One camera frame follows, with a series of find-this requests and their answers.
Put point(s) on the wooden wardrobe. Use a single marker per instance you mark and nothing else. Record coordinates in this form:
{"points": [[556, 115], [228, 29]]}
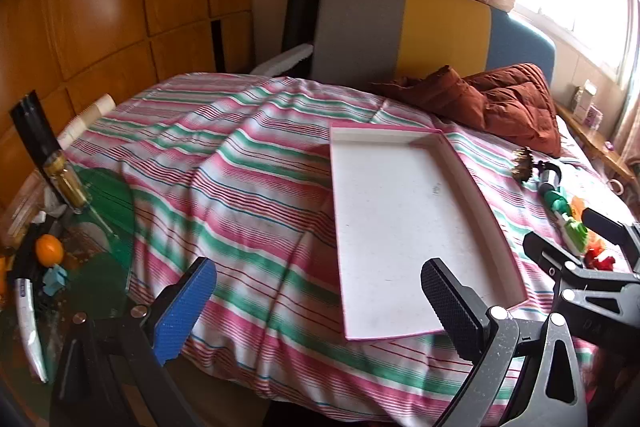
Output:
{"points": [[100, 7]]}

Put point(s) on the small white box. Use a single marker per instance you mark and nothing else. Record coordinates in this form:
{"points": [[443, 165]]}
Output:
{"points": [[586, 102]]}

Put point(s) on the black upright bar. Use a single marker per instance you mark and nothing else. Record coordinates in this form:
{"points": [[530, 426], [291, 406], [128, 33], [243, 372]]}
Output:
{"points": [[32, 127]]}

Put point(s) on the brown quilt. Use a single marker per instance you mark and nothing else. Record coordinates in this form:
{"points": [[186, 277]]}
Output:
{"points": [[515, 107]]}

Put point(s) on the orange fruit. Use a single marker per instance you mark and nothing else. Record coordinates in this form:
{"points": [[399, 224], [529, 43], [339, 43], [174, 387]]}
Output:
{"points": [[49, 250]]}

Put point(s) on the stack of paper cups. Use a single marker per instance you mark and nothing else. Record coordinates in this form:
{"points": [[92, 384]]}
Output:
{"points": [[85, 119]]}

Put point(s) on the grey yellow blue headboard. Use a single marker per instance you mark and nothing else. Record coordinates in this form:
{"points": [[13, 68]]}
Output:
{"points": [[360, 27]]}

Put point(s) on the white pink-rimmed tray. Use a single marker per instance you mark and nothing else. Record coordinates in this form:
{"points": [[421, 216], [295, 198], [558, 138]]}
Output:
{"points": [[400, 232]]}

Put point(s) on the white tube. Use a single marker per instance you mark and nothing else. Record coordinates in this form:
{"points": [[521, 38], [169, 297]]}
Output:
{"points": [[25, 322]]}

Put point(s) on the black rolled mat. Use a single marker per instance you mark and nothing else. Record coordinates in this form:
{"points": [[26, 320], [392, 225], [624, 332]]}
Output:
{"points": [[300, 2]]}

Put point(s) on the green spool toy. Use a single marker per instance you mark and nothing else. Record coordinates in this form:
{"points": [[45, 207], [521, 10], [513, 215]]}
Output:
{"points": [[559, 202]]}

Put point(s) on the striped bedsheet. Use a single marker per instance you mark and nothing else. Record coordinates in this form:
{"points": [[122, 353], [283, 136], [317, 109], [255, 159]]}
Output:
{"points": [[225, 157]]}

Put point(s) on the red cylinder toy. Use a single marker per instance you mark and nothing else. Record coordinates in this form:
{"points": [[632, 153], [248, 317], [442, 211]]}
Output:
{"points": [[600, 258]]}

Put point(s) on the green glass table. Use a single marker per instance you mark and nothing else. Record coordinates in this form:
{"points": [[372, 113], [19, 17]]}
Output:
{"points": [[105, 207]]}

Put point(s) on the blue plastic toy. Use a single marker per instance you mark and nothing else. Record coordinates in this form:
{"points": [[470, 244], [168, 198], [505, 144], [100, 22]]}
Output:
{"points": [[55, 279]]}

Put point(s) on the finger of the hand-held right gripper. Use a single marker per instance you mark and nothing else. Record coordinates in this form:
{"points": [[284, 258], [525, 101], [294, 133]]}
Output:
{"points": [[612, 229], [550, 257]]}

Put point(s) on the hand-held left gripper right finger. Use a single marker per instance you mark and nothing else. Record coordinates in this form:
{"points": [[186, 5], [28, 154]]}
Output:
{"points": [[450, 307]]}

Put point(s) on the black clear cylinder toy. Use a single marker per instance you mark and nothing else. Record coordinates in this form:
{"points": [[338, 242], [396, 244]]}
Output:
{"points": [[550, 179]]}

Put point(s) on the green white toy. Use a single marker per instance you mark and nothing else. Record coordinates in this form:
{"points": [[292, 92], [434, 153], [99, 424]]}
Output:
{"points": [[575, 232]]}

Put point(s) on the white serrated foam strip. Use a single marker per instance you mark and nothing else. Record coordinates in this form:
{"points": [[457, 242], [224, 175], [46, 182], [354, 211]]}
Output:
{"points": [[285, 59]]}

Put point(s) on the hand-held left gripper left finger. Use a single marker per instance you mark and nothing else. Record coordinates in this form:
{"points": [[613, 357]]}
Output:
{"points": [[182, 312]]}

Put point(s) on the brown flower-shaped toy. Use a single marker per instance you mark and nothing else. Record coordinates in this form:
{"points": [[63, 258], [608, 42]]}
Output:
{"points": [[524, 162]]}

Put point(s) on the wooden bedside shelf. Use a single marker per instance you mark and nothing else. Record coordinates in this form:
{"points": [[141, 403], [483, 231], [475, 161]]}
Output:
{"points": [[595, 139]]}

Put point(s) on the gold liquid bottle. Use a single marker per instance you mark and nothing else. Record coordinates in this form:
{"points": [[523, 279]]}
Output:
{"points": [[67, 184]]}

